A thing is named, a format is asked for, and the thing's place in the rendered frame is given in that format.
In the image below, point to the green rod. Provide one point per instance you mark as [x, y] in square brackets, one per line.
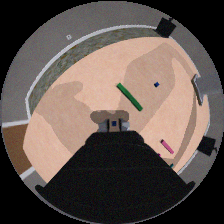
[130, 97]

